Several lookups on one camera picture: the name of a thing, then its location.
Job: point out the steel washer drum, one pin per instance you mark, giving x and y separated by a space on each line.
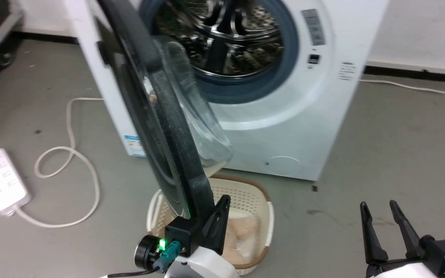
230 38

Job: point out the pale pink clothing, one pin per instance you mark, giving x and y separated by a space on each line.
242 231

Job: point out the white power strip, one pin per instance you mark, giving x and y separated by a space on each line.
0 181

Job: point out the white front-load washing machine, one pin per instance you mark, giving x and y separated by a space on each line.
303 116

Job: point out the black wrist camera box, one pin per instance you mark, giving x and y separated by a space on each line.
180 235
444 251

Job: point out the grey washer instruction sticker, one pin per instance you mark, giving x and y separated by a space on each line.
313 27

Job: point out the blue energy label sticker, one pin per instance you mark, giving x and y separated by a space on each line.
133 144

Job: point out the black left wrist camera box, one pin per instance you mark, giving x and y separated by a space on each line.
180 235

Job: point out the black cart wheel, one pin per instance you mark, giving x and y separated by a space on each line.
3 58

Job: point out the cream plastic laundry basket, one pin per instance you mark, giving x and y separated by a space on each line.
247 193

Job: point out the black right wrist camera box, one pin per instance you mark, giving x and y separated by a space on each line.
444 251

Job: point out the grey-blue rubber door gasket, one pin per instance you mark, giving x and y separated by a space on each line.
284 65

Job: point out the round black glass washer door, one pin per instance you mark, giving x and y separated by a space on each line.
168 116

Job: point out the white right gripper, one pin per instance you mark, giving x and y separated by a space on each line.
404 270

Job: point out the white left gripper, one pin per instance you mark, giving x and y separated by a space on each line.
207 266

